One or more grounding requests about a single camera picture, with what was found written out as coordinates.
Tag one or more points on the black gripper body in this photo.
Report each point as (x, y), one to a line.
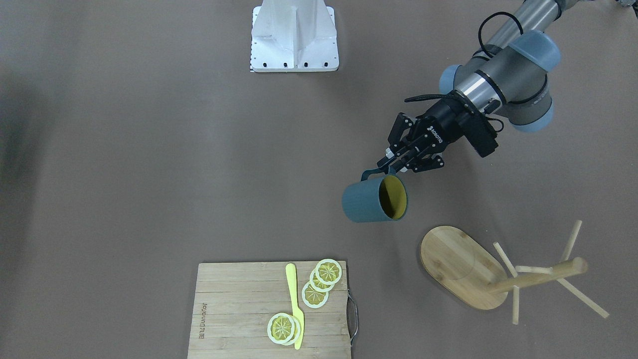
(441, 122)

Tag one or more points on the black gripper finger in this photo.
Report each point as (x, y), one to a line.
(402, 135)
(401, 158)

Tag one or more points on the dark teal mug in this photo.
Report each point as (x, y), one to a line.
(377, 197)

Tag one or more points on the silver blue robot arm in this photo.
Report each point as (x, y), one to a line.
(507, 76)

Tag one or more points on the wooden cup storage rack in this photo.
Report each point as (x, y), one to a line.
(473, 275)

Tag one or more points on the lemon slice by knife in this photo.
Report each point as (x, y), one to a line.
(329, 271)

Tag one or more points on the lemon slice upper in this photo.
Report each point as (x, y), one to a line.
(317, 285)

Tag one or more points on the yellow plastic knife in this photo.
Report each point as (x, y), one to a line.
(291, 275)

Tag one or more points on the lemon slice front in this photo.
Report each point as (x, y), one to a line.
(283, 329)

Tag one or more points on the wooden cutting board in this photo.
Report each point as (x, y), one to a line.
(233, 303)

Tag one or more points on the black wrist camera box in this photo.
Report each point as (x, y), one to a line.
(480, 134)

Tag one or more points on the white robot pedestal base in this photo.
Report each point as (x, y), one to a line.
(293, 36)

